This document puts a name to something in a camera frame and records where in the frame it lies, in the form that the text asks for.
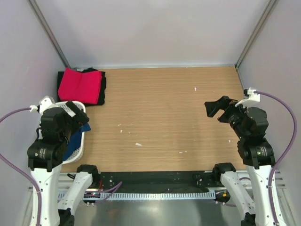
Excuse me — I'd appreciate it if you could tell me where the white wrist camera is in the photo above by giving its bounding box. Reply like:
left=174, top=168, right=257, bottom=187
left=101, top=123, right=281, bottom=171
left=29, top=96, right=57, bottom=115
left=235, top=88, right=261, bottom=108

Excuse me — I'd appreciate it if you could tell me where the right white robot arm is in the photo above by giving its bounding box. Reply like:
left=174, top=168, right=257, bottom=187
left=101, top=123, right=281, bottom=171
left=205, top=90, right=286, bottom=226

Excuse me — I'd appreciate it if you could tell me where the blue printed t-shirt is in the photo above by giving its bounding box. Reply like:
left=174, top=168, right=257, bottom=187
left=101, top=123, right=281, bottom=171
left=63, top=123, right=91, bottom=161

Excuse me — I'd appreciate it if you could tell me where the white slotted cable duct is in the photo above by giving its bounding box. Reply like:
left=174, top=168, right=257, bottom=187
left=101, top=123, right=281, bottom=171
left=57, top=191, right=216, bottom=201

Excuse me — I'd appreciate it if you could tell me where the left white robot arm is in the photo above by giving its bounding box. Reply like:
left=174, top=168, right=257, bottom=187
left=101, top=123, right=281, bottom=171
left=27, top=97, right=100, bottom=226

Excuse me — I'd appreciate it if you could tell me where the folded black t-shirt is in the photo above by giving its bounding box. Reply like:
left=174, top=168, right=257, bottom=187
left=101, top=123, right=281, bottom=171
left=56, top=68, right=107, bottom=106

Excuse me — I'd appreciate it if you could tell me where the folded pink t-shirt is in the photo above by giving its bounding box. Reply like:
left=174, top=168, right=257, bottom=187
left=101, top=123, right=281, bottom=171
left=57, top=68, right=102, bottom=105

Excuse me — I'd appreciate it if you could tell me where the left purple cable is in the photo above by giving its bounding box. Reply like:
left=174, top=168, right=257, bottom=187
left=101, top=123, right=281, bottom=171
left=0, top=107, right=43, bottom=226

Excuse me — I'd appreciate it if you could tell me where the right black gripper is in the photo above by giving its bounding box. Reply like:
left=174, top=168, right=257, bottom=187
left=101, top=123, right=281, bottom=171
left=205, top=95, right=252, bottom=138

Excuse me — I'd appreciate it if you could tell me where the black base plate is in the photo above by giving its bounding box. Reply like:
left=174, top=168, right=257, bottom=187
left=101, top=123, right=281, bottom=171
left=99, top=171, right=219, bottom=194

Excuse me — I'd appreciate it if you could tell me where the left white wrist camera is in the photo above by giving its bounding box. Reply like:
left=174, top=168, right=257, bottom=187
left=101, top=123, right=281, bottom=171
left=29, top=96, right=57, bottom=115

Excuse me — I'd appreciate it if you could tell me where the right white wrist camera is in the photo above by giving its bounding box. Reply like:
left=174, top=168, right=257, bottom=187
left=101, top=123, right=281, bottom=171
left=235, top=88, right=261, bottom=108

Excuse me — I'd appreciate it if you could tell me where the white perforated plastic basket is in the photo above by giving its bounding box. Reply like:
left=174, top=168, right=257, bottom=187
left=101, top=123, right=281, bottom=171
left=56, top=101, right=91, bottom=164

